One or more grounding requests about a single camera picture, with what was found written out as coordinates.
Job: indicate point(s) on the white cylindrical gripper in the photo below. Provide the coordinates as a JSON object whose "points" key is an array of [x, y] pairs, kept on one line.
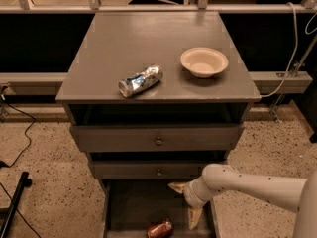
{"points": [[190, 194]]}

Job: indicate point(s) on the red coke can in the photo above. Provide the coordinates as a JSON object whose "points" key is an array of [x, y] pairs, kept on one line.
{"points": [[160, 230]]}

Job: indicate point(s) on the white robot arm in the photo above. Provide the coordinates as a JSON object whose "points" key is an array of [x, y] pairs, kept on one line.
{"points": [[298, 195]]}

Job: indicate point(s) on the grey open bottom drawer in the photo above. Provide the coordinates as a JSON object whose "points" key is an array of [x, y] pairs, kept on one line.
{"points": [[133, 207]]}

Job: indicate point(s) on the grey top drawer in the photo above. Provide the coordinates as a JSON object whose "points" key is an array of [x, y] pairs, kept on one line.
{"points": [[219, 137]]}

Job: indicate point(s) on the grey wooden drawer cabinet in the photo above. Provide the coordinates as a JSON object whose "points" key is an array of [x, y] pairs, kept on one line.
{"points": [[121, 44]]}

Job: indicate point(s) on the grey middle drawer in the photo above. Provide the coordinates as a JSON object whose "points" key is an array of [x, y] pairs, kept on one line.
{"points": [[146, 169]]}

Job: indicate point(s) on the silver blue crushed can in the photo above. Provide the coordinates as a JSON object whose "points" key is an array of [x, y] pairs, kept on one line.
{"points": [[140, 81]]}

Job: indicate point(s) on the white paper bowl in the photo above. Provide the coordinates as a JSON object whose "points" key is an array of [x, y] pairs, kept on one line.
{"points": [[204, 62]]}

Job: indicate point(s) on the black stand leg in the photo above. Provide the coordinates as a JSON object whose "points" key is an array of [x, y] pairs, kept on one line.
{"points": [[7, 214]]}

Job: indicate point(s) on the metal railing frame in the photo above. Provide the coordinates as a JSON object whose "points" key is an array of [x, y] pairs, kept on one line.
{"points": [[158, 0]]}

